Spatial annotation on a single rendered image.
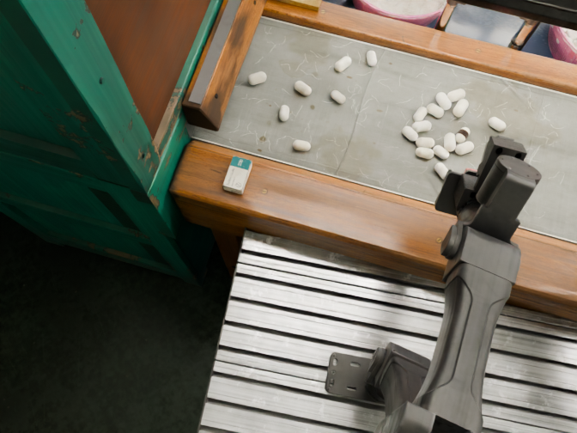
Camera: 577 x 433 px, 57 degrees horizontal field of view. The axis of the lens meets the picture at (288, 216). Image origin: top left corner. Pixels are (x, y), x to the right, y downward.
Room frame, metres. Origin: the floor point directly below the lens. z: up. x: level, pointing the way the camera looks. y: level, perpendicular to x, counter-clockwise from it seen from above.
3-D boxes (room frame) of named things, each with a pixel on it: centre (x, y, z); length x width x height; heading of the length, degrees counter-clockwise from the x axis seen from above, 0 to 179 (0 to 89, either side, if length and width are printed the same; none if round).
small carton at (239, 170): (0.36, 0.09, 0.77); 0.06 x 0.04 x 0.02; 167
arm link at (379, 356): (0.04, -0.18, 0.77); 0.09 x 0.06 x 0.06; 69
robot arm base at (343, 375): (0.03, -0.18, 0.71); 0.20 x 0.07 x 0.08; 82
